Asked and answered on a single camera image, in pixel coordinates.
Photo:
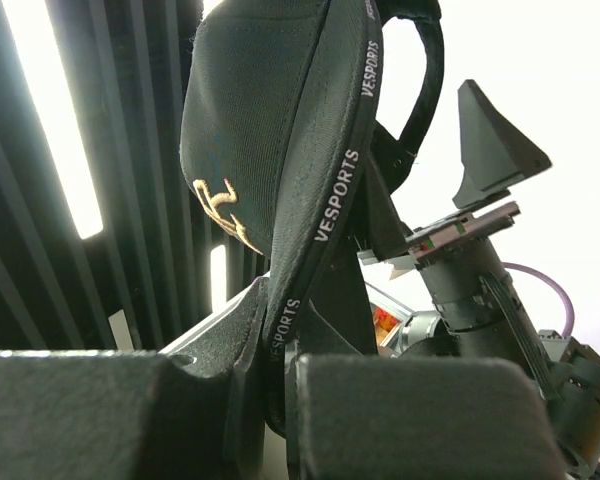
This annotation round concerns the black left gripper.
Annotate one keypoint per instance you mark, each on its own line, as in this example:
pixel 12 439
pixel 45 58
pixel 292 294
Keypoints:
pixel 495 156

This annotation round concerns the black cap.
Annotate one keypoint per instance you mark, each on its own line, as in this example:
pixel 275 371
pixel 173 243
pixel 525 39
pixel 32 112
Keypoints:
pixel 278 122

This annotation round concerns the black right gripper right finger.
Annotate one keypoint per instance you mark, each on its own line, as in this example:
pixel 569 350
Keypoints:
pixel 378 418

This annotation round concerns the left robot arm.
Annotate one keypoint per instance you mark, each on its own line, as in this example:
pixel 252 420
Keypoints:
pixel 473 295

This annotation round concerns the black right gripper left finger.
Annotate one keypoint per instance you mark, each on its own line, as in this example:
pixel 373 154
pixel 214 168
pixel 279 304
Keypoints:
pixel 192 411

